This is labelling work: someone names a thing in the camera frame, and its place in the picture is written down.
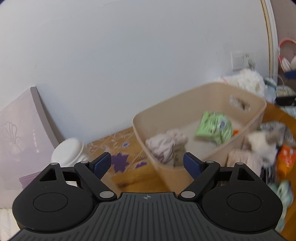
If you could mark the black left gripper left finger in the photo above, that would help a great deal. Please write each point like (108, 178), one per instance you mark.
(61, 198)

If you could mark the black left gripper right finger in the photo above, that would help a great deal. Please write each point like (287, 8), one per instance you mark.
(232, 198)

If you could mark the orange snack packet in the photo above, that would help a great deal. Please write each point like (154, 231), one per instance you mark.
(285, 161)

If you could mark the green snack packet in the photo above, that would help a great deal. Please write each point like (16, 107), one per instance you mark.
(215, 127)

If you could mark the green plaid scrunchie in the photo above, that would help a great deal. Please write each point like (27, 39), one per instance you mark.
(284, 191)

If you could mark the white brown plush cat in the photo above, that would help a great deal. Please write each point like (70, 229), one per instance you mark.
(265, 142)

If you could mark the white thermos bottle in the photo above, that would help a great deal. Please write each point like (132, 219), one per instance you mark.
(69, 152)

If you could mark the lilac headboard panel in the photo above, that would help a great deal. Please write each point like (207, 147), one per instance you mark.
(27, 143)

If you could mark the floral patterned table mat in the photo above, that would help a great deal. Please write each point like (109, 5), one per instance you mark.
(126, 152)

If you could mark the beige plastic storage bin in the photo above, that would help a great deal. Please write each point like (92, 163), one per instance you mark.
(245, 110)

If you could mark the pink knitted cloth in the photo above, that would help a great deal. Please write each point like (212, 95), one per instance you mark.
(168, 148)

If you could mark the white fluffy plush toy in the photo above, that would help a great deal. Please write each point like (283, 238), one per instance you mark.
(246, 79)

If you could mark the red white headphones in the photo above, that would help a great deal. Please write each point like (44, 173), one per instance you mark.
(287, 64)

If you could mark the white wall switch socket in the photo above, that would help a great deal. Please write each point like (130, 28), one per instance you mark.
(242, 60)

